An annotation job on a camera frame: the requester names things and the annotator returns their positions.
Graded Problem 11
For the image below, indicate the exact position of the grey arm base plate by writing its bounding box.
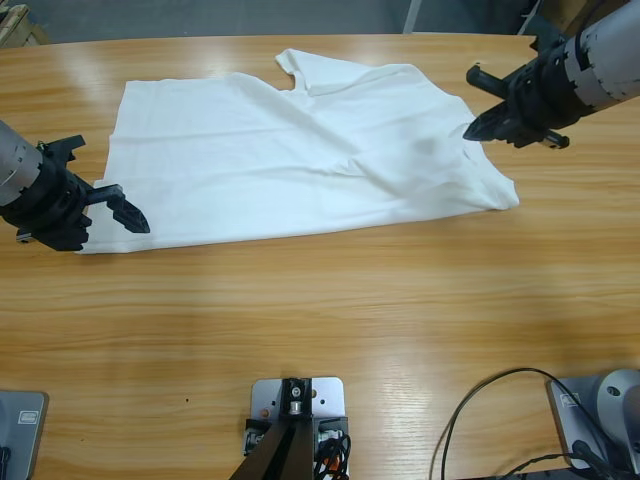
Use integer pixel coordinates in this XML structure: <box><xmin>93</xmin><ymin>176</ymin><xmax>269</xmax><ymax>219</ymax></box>
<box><xmin>0</xmin><ymin>389</ymin><xmax>50</xmax><ymax>480</ymax></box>
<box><xmin>545</xmin><ymin>374</ymin><xmax>640</xmax><ymax>472</ymax></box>

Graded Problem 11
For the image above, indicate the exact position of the long black cable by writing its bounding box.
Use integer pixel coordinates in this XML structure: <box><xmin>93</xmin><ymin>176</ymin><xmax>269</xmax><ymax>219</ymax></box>
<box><xmin>432</xmin><ymin>368</ymin><xmax>551</xmax><ymax>480</ymax></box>

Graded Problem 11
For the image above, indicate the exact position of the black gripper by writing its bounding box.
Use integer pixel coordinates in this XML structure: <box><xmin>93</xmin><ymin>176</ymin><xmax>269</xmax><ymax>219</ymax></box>
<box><xmin>0</xmin><ymin>162</ymin><xmax>152</xmax><ymax>252</ymax></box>
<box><xmin>463</xmin><ymin>37</ymin><xmax>592</xmax><ymax>151</ymax></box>

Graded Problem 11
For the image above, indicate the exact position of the white slanted leg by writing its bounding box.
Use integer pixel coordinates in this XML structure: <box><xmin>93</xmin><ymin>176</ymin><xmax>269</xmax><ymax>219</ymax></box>
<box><xmin>517</xmin><ymin>0</ymin><xmax>544</xmax><ymax>35</ymax></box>

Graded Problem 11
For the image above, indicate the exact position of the orange and black cable bunch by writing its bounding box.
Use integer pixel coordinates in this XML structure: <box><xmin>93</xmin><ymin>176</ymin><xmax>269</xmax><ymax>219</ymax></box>
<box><xmin>313</xmin><ymin>433</ymin><xmax>354</xmax><ymax>480</ymax></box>

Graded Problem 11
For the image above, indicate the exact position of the thin black wire bundle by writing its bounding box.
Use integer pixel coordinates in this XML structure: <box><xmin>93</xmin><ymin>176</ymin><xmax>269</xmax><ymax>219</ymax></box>
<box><xmin>569</xmin><ymin>437</ymin><xmax>640</xmax><ymax>480</ymax></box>

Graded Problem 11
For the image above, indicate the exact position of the white upright pole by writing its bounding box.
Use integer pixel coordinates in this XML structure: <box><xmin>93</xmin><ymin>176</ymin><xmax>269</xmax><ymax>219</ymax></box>
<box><xmin>402</xmin><ymin>0</ymin><xmax>425</xmax><ymax>34</ymax></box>

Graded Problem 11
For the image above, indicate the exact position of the thin twisted cable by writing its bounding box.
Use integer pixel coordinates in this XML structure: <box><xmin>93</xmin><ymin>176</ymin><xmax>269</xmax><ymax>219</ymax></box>
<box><xmin>499</xmin><ymin>453</ymin><xmax>571</xmax><ymax>480</ymax></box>

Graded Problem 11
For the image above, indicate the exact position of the dark camera post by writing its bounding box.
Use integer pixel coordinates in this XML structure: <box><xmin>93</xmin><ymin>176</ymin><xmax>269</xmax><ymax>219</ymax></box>
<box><xmin>233</xmin><ymin>378</ymin><xmax>316</xmax><ymax>480</ymax></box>

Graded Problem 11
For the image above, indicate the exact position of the brown cardboard box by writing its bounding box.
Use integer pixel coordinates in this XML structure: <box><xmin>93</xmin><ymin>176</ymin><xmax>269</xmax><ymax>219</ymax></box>
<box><xmin>529</xmin><ymin>0</ymin><xmax>589</xmax><ymax>36</ymax></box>

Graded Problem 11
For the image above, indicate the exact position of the white t-shirt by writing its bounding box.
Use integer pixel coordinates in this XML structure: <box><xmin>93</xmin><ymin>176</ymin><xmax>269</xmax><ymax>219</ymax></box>
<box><xmin>74</xmin><ymin>47</ymin><xmax>521</xmax><ymax>256</ymax></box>

